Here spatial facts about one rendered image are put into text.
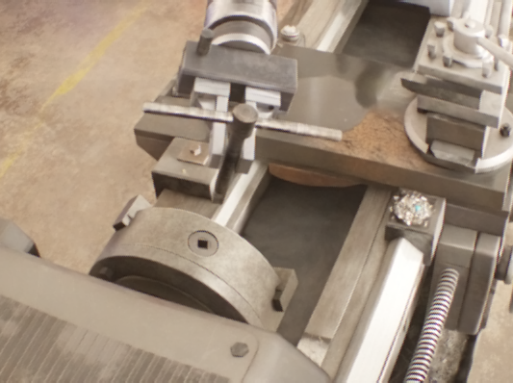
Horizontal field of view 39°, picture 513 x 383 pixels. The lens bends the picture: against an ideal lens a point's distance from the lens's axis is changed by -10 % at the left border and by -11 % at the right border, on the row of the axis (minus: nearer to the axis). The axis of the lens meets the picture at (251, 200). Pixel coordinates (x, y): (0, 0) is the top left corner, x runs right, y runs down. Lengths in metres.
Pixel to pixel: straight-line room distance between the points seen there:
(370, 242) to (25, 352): 0.86
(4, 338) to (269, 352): 0.25
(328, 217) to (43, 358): 1.03
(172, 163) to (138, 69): 1.88
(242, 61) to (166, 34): 2.74
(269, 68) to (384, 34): 1.31
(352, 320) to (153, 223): 0.48
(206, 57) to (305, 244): 0.77
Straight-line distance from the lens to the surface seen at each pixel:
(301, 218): 1.64
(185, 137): 1.62
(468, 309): 1.63
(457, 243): 1.50
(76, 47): 3.71
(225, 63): 0.89
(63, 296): 0.76
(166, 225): 0.97
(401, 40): 2.17
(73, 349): 0.71
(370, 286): 1.38
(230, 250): 0.96
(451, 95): 1.38
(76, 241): 2.71
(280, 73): 0.90
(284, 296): 1.00
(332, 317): 1.33
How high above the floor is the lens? 1.90
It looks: 45 degrees down
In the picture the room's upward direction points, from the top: 6 degrees counter-clockwise
